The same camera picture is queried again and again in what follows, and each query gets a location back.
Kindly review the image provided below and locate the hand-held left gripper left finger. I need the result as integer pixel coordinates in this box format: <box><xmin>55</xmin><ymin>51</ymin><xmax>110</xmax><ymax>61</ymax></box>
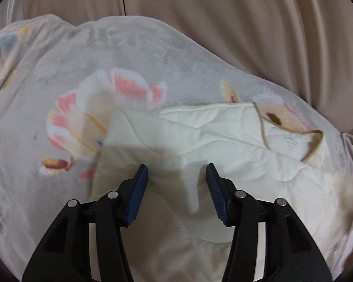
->
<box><xmin>22</xmin><ymin>164</ymin><xmax>149</xmax><ymax>282</ymax></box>

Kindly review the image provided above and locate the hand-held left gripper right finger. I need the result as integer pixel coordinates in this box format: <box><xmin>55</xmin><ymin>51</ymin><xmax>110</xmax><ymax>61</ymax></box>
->
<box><xmin>206</xmin><ymin>163</ymin><xmax>331</xmax><ymax>282</ymax></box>

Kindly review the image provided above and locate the cream quilted blanket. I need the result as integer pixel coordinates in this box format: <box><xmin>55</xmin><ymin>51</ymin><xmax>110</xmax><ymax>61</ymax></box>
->
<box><xmin>90</xmin><ymin>102</ymin><xmax>353</xmax><ymax>282</ymax></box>

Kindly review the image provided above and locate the beige curtain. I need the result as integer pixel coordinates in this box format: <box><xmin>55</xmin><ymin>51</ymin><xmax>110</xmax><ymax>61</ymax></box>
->
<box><xmin>22</xmin><ymin>0</ymin><xmax>353</xmax><ymax>137</ymax></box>

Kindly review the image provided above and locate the floral fleece blanket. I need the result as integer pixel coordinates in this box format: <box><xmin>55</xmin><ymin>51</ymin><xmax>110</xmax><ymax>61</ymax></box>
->
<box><xmin>0</xmin><ymin>14</ymin><xmax>353</xmax><ymax>282</ymax></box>

